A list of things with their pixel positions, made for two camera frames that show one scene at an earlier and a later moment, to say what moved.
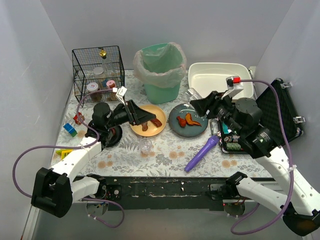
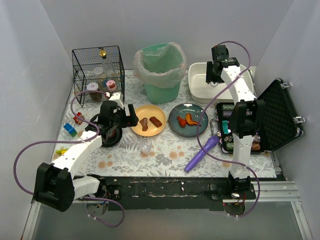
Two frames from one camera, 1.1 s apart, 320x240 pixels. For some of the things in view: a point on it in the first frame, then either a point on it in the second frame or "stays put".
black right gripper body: [213, 102] -> [213, 75]
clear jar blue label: [101, 76] stays put
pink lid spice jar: [111, 83] stays put
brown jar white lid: [92, 87] stays put
